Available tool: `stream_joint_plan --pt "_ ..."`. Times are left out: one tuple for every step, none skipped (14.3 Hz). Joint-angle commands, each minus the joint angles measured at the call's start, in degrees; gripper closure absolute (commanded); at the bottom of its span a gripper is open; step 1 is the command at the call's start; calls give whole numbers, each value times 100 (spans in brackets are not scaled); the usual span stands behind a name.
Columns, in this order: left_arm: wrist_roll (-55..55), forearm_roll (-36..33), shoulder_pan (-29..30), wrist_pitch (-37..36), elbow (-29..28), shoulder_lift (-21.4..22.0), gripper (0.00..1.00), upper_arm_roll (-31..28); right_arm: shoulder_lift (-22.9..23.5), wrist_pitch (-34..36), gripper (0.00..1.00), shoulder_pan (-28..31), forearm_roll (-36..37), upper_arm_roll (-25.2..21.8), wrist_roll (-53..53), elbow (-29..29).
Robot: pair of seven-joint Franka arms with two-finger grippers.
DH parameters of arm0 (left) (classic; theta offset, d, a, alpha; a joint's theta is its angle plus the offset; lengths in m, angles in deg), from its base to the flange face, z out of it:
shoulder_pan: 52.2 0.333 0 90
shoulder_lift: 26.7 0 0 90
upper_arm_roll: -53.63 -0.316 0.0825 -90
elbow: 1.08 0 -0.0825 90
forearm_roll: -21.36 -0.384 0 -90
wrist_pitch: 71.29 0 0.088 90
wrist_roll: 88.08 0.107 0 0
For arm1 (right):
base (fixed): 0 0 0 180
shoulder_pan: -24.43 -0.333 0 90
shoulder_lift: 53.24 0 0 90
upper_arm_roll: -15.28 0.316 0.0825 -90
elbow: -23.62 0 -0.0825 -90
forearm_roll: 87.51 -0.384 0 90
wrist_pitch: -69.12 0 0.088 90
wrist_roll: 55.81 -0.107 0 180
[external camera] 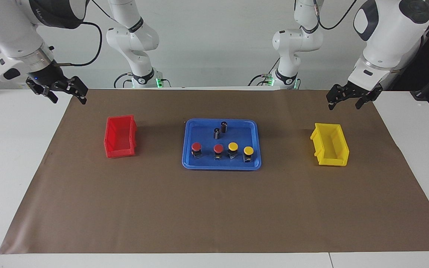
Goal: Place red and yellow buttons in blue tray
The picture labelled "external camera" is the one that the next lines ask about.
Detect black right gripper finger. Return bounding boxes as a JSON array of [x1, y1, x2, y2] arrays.
[[66, 76, 89, 105], [26, 79, 58, 104]]

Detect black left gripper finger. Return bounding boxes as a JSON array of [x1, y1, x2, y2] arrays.
[[355, 89, 382, 109], [325, 85, 349, 111]]

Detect blue plastic tray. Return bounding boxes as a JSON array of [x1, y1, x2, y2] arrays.
[[182, 118, 262, 171]]

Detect yellow plastic bin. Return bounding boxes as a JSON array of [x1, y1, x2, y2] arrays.
[[310, 123, 350, 166]]

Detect red plastic bin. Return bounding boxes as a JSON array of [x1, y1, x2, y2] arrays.
[[104, 115, 138, 159]]

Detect brown paper mat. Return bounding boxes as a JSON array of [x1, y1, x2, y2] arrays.
[[0, 89, 429, 255]]

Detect black base cable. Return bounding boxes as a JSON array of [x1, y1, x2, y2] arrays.
[[113, 73, 134, 89], [247, 56, 280, 87]]

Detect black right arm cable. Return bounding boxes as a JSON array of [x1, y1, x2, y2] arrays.
[[54, 0, 111, 67]]

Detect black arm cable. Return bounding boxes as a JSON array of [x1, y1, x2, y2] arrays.
[[313, 0, 358, 30], [54, 0, 111, 67]]

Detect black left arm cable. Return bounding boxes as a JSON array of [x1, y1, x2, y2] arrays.
[[313, 0, 358, 30]]

